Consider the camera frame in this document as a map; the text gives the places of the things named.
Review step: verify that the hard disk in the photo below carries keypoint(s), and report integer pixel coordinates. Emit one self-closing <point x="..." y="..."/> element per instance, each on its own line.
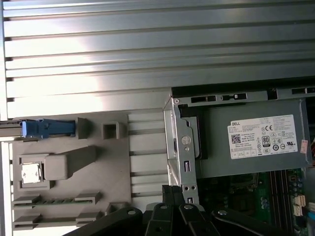
<point x="44" y="127"/>

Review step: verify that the white board connector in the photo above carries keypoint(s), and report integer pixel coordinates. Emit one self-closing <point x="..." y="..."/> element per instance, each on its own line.
<point x="299" y="206"/>

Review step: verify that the silver CPU chip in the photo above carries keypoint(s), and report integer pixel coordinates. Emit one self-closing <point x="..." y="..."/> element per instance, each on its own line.
<point x="30" y="173"/>

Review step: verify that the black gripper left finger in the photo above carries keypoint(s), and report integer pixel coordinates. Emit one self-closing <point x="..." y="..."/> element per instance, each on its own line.
<point x="160" y="221"/>

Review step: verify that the metal socket cover frame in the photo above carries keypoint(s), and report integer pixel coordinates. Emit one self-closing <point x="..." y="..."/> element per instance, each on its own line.
<point x="256" y="180"/>

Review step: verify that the black open PC case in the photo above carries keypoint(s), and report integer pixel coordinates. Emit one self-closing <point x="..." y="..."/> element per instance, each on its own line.
<point x="179" y="137"/>

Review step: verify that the green motherboard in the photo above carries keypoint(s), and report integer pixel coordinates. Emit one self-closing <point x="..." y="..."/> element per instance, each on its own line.
<point x="268" y="209"/>

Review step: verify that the CPU socket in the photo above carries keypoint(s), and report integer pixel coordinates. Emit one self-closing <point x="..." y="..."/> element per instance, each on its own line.
<point x="243" y="204"/>

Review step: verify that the black RAM slot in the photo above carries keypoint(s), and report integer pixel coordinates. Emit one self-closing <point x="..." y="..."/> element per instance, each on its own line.
<point x="281" y="186"/>
<point x="276" y="186"/>
<point x="271" y="186"/>
<point x="286" y="186"/>

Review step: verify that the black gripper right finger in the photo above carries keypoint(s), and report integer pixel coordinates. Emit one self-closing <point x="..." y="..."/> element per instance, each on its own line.
<point x="194" y="221"/>

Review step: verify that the grey parts rack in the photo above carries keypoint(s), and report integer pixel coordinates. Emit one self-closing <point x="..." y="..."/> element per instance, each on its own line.
<point x="73" y="172"/>

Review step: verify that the grey power supply unit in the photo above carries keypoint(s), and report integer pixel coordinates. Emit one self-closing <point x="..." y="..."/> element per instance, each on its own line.
<point x="214" y="147"/>

